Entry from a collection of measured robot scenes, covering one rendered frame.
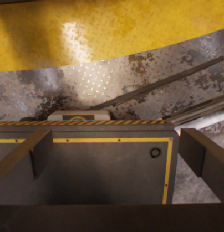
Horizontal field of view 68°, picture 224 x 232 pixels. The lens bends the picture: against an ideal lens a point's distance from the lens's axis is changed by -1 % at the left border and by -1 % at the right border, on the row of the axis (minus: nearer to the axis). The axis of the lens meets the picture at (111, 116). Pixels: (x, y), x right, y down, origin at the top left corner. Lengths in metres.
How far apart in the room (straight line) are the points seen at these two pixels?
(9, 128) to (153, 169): 0.47
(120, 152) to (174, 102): 0.44
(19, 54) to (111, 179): 0.67
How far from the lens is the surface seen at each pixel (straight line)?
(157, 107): 0.85
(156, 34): 0.84
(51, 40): 0.85
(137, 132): 0.52
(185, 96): 0.89
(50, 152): 0.16
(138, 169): 0.58
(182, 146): 0.17
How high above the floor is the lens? 0.80
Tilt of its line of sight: 74 degrees down
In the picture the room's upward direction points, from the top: 179 degrees clockwise
